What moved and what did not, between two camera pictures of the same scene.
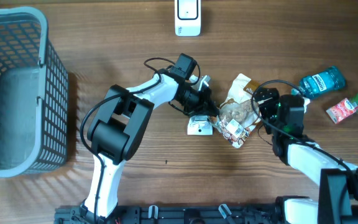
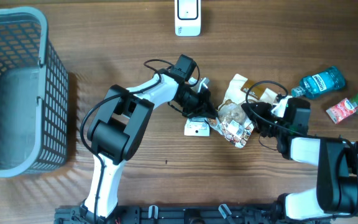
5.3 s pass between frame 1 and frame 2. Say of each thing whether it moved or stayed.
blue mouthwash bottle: stayed
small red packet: stayed
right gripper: moved
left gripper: stayed
